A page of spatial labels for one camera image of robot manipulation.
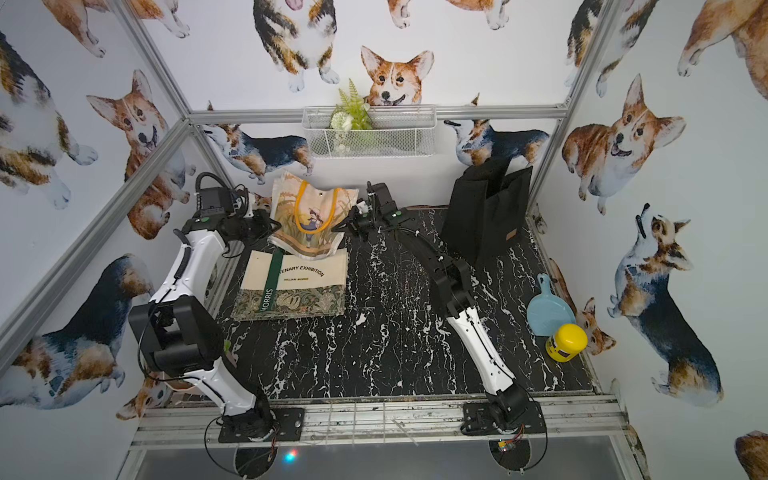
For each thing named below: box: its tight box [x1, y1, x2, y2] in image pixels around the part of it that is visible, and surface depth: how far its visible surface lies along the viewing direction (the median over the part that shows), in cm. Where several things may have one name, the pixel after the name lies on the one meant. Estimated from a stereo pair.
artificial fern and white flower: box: [330, 78, 373, 152], surface depth 84 cm
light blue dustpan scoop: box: [527, 273, 577, 337], surface depth 96 cm
